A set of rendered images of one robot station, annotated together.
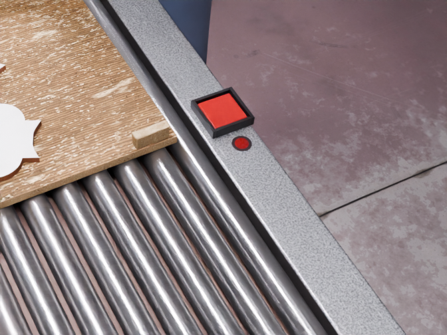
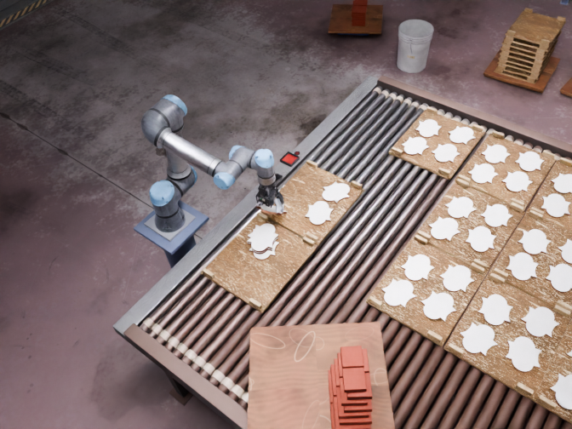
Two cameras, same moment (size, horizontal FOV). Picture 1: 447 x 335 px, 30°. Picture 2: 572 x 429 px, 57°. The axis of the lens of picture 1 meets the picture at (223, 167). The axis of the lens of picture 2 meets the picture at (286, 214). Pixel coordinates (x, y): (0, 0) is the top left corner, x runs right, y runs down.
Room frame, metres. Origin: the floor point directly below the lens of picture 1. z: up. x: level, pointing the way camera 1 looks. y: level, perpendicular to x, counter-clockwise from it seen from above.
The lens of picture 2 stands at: (1.43, 1.94, 2.88)
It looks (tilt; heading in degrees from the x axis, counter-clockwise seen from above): 50 degrees down; 256
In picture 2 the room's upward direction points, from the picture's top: 6 degrees counter-clockwise
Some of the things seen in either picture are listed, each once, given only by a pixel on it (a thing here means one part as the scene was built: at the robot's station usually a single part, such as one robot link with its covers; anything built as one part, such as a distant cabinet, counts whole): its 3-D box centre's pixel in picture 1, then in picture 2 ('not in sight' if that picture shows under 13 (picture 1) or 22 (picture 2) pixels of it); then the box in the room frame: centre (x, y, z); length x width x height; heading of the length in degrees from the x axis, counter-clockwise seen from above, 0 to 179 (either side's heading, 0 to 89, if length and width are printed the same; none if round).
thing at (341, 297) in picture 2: not in sight; (384, 242); (0.67, 0.67, 0.90); 1.95 x 0.05 x 0.05; 35
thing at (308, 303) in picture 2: not in sight; (365, 232); (0.73, 0.59, 0.90); 1.95 x 0.05 x 0.05; 35
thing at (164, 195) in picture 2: not in sight; (164, 197); (1.59, 0.15, 1.05); 0.13 x 0.12 x 0.14; 43
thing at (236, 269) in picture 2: not in sight; (260, 260); (1.25, 0.58, 0.93); 0.41 x 0.35 x 0.02; 36
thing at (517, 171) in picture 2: not in sight; (506, 168); (-0.07, 0.49, 0.94); 0.41 x 0.35 x 0.04; 34
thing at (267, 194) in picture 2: not in sight; (267, 191); (1.14, 0.43, 1.20); 0.09 x 0.08 x 0.12; 48
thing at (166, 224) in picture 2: not in sight; (168, 214); (1.60, 0.16, 0.93); 0.15 x 0.15 x 0.10
